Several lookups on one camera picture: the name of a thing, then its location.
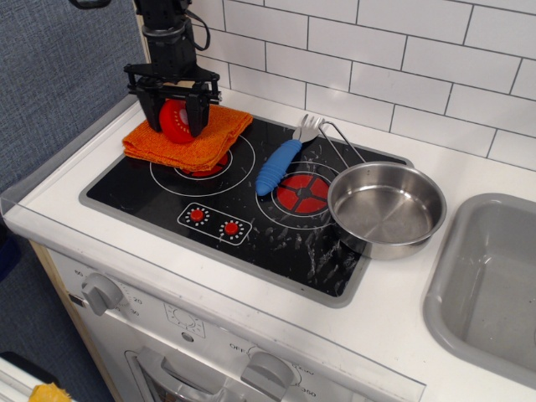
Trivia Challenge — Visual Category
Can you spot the blue handled spork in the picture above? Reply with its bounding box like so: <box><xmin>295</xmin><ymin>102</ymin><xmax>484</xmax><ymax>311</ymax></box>
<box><xmin>255</xmin><ymin>114</ymin><xmax>324</xmax><ymax>197</ymax></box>

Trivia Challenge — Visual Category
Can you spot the light wooden side post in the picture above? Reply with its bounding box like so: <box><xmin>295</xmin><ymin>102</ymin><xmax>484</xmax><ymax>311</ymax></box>
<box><xmin>132</xmin><ymin>0</ymin><xmax>151</xmax><ymax>64</ymax></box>

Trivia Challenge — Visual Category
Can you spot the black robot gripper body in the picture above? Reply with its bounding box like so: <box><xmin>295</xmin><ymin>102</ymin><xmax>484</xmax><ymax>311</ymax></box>
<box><xmin>124</xmin><ymin>38</ymin><xmax>221</xmax><ymax>103</ymax></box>

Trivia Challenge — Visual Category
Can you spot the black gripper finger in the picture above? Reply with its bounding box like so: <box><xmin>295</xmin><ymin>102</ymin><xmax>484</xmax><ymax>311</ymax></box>
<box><xmin>137</xmin><ymin>90</ymin><xmax>164</xmax><ymax>132</ymax></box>
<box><xmin>186</xmin><ymin>95</ymin><xmax>209</xmax><ymax>137</ymax></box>

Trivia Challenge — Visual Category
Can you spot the grey right oven knob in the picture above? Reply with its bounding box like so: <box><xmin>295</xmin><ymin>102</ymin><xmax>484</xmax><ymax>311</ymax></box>
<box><xmin>240</xmin><ymin>352</ymin><xmax>295</xmax><ymax>401</ymax></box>

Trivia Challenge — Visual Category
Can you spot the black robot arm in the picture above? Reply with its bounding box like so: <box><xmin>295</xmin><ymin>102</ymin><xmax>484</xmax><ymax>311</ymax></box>
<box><xmin>124</xmin><ymin>1</ymin><xmax>221</xmax><ymax>137</ymax></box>

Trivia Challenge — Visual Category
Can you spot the grey oven knob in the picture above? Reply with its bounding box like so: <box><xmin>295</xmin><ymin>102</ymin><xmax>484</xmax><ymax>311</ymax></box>
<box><xmin>81</xmin><ymin>273</ymin><xmax>123</xmax><ymax>317</ymax></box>
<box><xmin>240</xmin><ymin>352</ymin><xmax>295</xmax><ymax>401</ymax></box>

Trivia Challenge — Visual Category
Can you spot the black toy stovetop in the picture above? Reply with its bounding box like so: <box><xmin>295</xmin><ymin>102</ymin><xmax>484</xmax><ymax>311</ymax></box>
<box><xmin>80</xmin><ymin>118</ymin><xmax>401</xmax><ymax>308</ymax></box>

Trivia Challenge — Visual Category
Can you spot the grey toy sink basin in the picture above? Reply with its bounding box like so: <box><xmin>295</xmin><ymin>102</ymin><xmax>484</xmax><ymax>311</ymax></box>
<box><xmin>424</xmin><ymin>193</ymin><xmax>535</xmax><ymax>388</ymax></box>

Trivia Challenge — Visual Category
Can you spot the yellow cloth at corner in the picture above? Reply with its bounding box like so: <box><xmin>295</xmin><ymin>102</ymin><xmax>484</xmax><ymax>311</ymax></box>
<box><xmin>28</xmin><ymin>383</ymin><xmax>72</xmax><ymax>402</ymax></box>

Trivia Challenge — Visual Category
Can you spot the orange knitted cloth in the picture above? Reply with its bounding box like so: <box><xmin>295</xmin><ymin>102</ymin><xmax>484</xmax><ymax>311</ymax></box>
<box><xmin>122</xmin><ymin>105</ymin><xmax>253</xmax><ymax>172</ymax></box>

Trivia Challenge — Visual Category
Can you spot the silver metal pot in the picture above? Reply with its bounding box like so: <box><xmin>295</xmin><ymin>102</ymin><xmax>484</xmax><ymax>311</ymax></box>
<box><xmin>318</xmin><ymin>120</ymin><xmax>448</xmax><ymax>261</ymax></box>

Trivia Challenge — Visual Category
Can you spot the white toy oven front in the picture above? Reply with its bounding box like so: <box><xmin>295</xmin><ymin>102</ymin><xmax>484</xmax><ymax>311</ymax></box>
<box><xmin>50</xmin><ymin>252</ymin><xmax>425</xmax><ymax>401</ymax></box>

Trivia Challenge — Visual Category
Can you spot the grey left oven knob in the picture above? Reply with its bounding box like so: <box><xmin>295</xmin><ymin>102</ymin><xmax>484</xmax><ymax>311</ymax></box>
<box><xmin>81</xmin><ymin>273</ymin><xmax>123</xmax><ymax>317</ymax></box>

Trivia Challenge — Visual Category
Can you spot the red toy tomato half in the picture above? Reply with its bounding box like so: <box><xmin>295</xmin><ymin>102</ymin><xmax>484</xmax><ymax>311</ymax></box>
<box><xmin>159</xmin><ymin>100</ymin><xmax>194</xmax><ymax>144</ymax></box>

